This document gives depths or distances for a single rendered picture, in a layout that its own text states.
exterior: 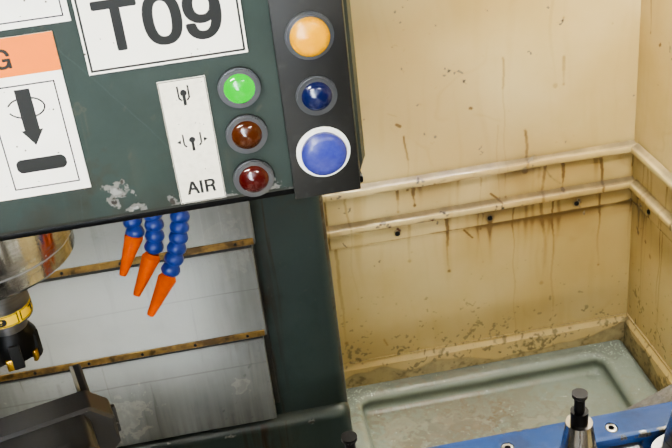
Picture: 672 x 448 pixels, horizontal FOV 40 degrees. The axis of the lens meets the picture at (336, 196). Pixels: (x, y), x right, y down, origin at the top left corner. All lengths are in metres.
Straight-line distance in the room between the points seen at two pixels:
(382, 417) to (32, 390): 0.80
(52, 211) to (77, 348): 0.85
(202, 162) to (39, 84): 0.11
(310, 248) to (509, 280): 0.67
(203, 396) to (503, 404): 0.75
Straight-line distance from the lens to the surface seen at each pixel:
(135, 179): 0.62
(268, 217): 1.40
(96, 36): 0.59
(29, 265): 0.83
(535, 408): 2.04
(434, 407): 2.05
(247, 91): 0.59
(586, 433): 0.94
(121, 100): 0.60
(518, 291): 2.02
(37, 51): 0.60
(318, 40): 0.58
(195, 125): 0.61
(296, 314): 1.50
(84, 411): 0.72
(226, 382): 1.52
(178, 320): 1.44
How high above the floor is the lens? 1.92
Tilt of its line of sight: 28 degrees down
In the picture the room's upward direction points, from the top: 7 degrees counter-clockwise
